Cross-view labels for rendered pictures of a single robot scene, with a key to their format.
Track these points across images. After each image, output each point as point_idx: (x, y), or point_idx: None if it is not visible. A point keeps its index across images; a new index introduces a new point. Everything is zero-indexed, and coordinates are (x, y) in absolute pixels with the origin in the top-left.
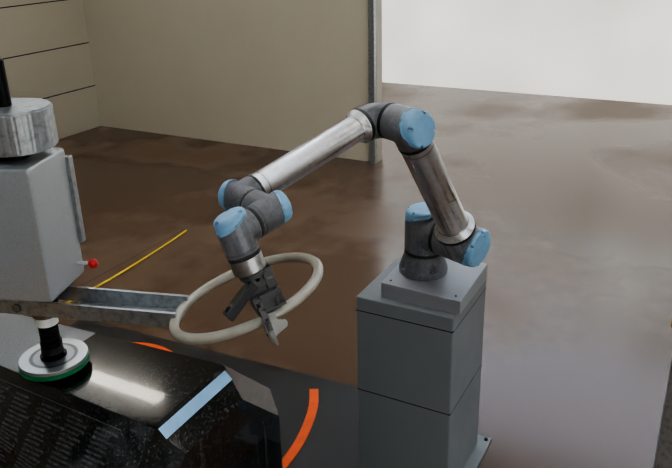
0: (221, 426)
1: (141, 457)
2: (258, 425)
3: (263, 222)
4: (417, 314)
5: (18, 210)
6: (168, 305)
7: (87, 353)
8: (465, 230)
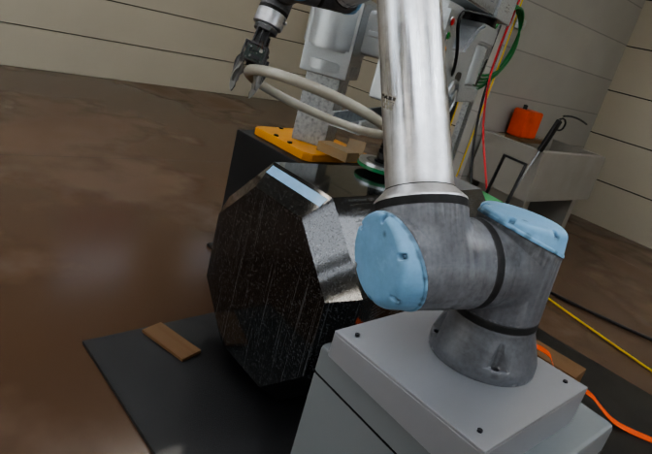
0: (279, 210)
1: (262, 171)
2: (304, 270)
3: None
4: None
5: None
6: None
7: (378, 168)
8: (385, 190)
